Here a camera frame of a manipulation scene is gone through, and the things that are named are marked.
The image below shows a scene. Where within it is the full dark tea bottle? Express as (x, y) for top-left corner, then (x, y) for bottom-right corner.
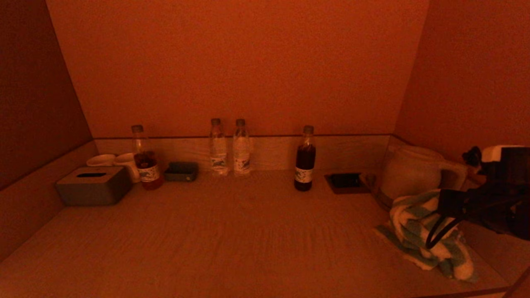
(294, 125), (316, 192)

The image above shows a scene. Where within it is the white ceramic cup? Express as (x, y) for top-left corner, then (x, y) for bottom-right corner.
(114, 153), (140, 183)
(86, 154), (116, 167)

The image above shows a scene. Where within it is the clear water bottle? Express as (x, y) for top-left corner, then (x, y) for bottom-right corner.
(209, 118), (229, 176)
(233, 119), (251, 176)

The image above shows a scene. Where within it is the dark pop-up power socket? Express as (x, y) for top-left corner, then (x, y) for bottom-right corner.
(324, 173), (369, 195)

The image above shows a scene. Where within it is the part-empty amber tea bottle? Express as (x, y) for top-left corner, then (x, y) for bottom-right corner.
(131, 125), (164, 190)

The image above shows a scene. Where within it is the green white striped towel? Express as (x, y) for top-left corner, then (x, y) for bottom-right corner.
(375, 190), (479, 283)

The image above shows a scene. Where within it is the thin black camera cable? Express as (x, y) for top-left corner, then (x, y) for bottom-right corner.
(426, 215), (461, 250)

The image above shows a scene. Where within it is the cream electric kettle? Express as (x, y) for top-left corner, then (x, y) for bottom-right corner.
(379, 145), (469, 203)

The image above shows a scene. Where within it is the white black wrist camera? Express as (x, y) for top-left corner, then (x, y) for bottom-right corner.
(463, 145), (530, 185)

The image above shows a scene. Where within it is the small teal tray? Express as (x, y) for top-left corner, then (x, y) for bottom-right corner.
(164, 161), (199, 182)

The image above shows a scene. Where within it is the grey-blue tissue box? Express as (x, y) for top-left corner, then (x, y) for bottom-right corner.
(56, 166), (133, 206)

